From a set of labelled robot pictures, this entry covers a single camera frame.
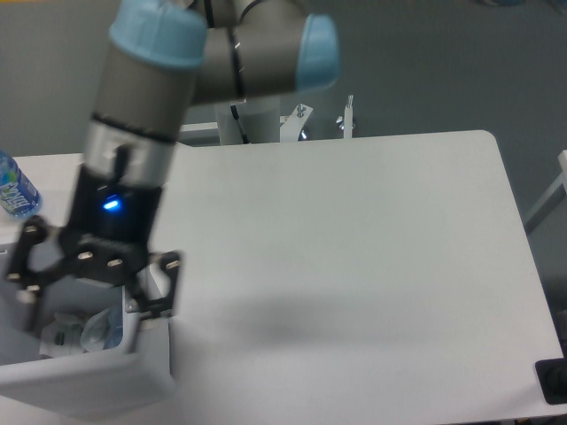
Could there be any white plastic trash can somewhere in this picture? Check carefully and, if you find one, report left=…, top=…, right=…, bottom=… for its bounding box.
left=0, top=229, right=176, bottom=421

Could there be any white metal bracket right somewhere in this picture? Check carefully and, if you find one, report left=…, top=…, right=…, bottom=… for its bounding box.
left=279, top=94, right=357, bottom=143

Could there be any clear crushed plastic bottle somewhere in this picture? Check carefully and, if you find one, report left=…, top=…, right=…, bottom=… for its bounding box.
left=80, top=305, right=123, bottom=352

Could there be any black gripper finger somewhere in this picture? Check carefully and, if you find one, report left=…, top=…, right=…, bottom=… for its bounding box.
left=126, top=251, right=183, bottom=353
left=4, top=214, right=74, bottom=334

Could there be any white frame at right edge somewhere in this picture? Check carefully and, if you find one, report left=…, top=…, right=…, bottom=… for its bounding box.
left=524, top=150, right=566, bottom=235

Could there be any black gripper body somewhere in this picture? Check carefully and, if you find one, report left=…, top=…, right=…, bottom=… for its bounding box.
left=58, top=164, right=162, bottom=286

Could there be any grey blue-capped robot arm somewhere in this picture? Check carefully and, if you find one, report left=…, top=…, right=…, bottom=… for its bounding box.
left=4, top=1, right=340, bottom=334

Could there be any black cable on pedestal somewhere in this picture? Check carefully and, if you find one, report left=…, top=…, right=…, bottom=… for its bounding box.
left=229, top=104, right=251, bottom=145

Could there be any blue labelled water bottle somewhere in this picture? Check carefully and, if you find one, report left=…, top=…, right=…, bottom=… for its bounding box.
left=1, top=151, right=43, bottom=220

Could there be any black clamp at table edge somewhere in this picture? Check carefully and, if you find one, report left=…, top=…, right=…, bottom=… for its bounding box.
left=535, top=358, right=566, bottom=406

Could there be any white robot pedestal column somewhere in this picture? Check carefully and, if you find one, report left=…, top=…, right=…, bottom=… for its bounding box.
left=214, top=96, right=281, bottom=145

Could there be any white metal bracket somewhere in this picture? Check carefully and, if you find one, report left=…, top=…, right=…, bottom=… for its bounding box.
left=279, top=94, right=357, bottom=143
left=179, top=122, right=220, bottom=147

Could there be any white metal bracket left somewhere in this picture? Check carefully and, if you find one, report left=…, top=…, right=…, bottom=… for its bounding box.
left=179, top=122, right=220, bottom=147

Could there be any white trash in can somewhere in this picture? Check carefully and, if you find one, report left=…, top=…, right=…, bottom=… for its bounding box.
left=39, top=313, right=86, bottom=359

